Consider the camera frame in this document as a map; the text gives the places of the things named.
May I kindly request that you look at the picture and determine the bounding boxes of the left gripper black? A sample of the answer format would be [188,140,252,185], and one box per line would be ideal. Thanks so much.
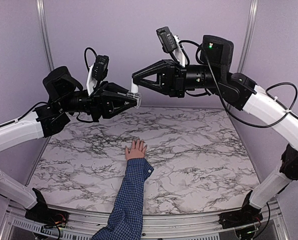
[60,80,140,123]

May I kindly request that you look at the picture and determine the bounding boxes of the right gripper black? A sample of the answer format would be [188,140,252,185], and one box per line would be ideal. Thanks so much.
[133,57,223,97]

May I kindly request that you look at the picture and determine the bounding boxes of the clear nail polish bottle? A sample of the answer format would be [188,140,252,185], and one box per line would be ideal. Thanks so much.
[126,91,142,109]

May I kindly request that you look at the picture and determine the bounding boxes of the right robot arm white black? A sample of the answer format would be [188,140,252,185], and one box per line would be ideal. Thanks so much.
[132,33,298,229]

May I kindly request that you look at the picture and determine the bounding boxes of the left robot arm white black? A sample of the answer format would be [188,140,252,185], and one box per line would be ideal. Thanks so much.
[0,66,141,223]

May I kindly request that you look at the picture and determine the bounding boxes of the blue checked shirt forearm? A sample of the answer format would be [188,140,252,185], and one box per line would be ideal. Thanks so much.
[92,158,154,240]

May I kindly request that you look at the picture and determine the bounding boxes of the person's bare hand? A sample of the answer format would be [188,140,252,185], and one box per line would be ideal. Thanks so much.
[125,139,147,161]

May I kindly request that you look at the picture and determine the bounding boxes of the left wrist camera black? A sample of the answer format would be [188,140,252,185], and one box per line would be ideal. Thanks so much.
[85,55,110,96]

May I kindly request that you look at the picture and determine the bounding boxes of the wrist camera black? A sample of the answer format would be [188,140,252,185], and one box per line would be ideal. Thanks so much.
[85,55,110,96]
[156,26,187,67]

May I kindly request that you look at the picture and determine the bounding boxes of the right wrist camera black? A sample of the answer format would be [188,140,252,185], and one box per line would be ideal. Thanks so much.
[156,26,187,67]

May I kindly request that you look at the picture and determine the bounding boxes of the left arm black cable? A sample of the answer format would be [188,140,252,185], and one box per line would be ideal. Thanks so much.
[73,47,101,123]

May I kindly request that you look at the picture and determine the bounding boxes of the right aluminium corner post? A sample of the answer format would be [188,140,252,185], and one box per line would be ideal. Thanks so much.
[237,0,259,73]

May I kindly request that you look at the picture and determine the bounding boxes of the aluminium corner post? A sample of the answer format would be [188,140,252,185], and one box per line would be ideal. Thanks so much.
[36,0,54,71]
[237,0,259,73]

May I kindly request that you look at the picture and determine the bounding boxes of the left aluminium corner post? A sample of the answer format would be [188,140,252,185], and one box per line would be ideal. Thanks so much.
[36,0,54,71]

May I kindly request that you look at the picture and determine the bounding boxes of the aluminium front frame rail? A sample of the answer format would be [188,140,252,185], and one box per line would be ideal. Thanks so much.
[0,201,290,240]

